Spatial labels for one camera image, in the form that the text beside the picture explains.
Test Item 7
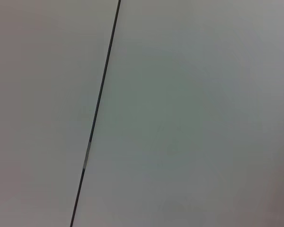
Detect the dark narrow panel seam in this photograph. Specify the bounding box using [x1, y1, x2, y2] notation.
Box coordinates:
[69, 0, 122, 227]

